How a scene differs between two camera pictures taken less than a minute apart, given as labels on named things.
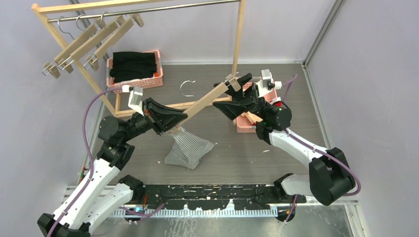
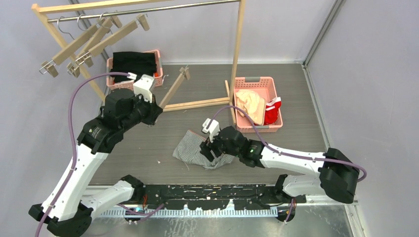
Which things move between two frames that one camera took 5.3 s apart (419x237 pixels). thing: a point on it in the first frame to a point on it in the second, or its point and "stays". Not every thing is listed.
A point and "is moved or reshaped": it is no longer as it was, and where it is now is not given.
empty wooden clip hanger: (52, 67) stays
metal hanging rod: (63, 19) stays
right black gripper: (233, 109) to (205, 151)
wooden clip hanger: (98, 38) is moved or reshaped
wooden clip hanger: (136, 19) is moved or reshaped
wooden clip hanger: (220, 90) to (185, 74)
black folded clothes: (127, 65) stays
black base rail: (211, 197) stays
